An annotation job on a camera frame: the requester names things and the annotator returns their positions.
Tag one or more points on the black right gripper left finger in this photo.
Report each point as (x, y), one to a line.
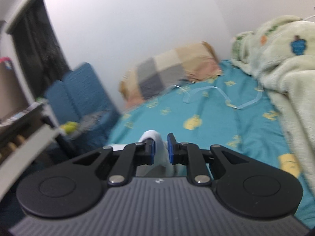
(149, 151)

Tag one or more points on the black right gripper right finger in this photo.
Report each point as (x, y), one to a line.
(172, 146)

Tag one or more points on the white garment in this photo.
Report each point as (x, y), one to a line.
(161, 166)

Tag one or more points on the grey cloth on chair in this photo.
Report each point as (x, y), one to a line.
(89, 121)

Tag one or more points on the teal patterned bed sheet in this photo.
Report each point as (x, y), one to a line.
(232, 110)

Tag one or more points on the checkered pillow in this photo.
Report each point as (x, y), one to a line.
(192, 63)

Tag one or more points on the blue covered sofa chair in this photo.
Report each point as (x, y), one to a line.
(79, 93)

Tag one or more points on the wooden desk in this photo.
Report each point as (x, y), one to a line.
(25, 139)

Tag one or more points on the dark window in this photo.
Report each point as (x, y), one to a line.
(39, 53)

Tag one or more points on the light green fleece blanket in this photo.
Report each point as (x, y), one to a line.
(280, 55)

